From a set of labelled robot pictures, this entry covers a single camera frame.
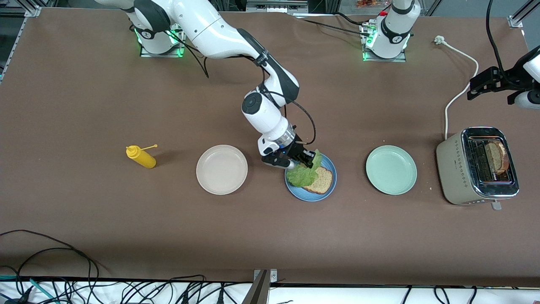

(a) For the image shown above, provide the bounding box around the green lettuce leaf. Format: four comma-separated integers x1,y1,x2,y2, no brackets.
286,149,323,188

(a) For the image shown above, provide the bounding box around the brown bread slice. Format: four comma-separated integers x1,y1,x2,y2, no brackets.
484,141,510,172
302,166,334,195

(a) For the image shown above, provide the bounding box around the blue round plate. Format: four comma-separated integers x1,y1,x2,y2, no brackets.
285,151,337,202

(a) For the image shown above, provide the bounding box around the beige round plate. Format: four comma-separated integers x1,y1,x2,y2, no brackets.
196,145,248,195

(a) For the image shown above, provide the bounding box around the mint green round plate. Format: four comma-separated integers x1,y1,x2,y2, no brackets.
365,145,418,195

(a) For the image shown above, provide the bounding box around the aluminium corner profile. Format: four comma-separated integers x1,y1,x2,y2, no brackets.
0,5,43,83
508,0,535,28

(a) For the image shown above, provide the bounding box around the beige chrome toaster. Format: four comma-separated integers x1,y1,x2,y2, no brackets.
436,127,520,211

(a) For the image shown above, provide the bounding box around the yellow squeeze sauce bottle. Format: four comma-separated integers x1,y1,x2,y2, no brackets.
126,144,158,169

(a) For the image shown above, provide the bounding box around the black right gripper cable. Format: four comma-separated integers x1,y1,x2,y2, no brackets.
258,63,317,146

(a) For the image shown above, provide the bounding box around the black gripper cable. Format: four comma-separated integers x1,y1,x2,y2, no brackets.
258,63,317,146
485,0,509,81

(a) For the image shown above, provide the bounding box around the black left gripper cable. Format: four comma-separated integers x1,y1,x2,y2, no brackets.
485,0,509,81

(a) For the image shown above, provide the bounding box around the white toaster power cable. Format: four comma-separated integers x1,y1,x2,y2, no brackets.
435,35,480,141

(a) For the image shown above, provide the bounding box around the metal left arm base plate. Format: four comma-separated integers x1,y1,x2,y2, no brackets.
359,23,408,63

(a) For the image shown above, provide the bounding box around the metal table bracket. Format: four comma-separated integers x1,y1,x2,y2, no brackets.
253,269,278,284

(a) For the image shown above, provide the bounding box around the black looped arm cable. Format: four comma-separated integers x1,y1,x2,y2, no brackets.
169,30,210,79

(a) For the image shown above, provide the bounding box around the black base cable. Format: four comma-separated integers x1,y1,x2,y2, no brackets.
295,12,372,38

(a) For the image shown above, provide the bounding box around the aluminium profile post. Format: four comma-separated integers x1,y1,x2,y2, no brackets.
241,270,270,304

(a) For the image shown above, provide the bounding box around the aluminium rail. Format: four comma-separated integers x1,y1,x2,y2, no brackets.
246,0,308,13

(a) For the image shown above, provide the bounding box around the black cable bundle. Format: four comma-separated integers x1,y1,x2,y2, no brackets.
0,274,296,304

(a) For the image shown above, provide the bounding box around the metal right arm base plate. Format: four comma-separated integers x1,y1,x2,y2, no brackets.
139,18,188,58

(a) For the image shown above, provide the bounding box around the black cable loop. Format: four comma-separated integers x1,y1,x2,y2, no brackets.
0,230,100,292

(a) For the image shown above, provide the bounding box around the teal cable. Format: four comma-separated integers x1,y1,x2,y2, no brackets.
0,276,57,304

